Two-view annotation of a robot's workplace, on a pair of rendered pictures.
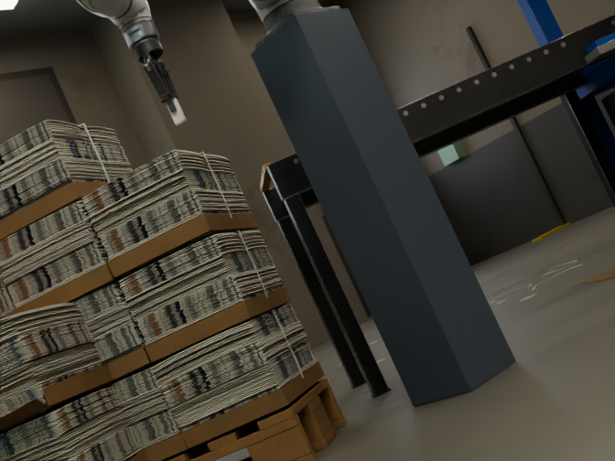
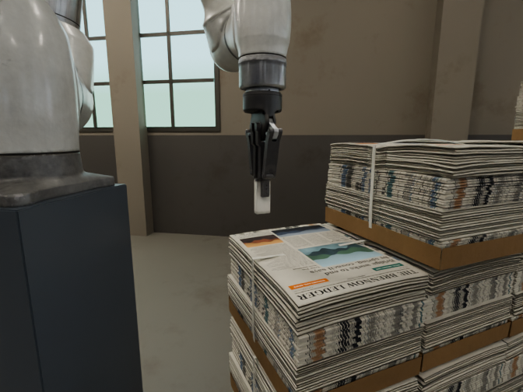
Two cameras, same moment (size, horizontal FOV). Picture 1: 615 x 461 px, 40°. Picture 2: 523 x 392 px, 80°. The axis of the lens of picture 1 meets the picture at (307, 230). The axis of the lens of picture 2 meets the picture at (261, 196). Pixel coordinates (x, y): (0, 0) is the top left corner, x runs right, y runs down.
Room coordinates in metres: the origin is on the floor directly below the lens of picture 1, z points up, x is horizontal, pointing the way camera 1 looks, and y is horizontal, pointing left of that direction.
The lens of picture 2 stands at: (2.74, -0.19, 1.08)
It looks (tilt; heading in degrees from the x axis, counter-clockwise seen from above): 11 degrees down; 143
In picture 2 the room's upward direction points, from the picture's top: straight up
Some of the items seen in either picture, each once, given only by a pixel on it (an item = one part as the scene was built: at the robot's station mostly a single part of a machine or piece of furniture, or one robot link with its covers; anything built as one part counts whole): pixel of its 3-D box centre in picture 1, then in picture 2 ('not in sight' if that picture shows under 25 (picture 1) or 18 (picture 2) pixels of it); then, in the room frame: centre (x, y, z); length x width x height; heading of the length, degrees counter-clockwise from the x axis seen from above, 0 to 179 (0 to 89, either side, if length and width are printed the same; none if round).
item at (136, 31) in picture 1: (141, 35); (262, 76); (2.25, 0.19, 1.19); 0.09 x 0.09 x 0.06
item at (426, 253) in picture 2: not in sight; (455, 237); (2.47, 0.55, 0.86); 0.29 x 0.16 x 0.04; 75
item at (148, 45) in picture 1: (152, 59); (262, 116); (2.25, 0.19, 1.12); 0.08 x 0.07 x 0.09; 166
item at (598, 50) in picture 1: (604, 49); not in sight; (2.77, -1.13, 0.70); 0.10 x 0.10 x 0.03; 7
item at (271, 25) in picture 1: (299, 20); (7, 173); (2.19, -0.21, 1.03); 0.22 x 0.18 x 0.06; 133
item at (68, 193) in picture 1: (48, 212); (383, 215); (2.26, 0.61, 0.86); 0.29 x 0.16 x 0.04; 75
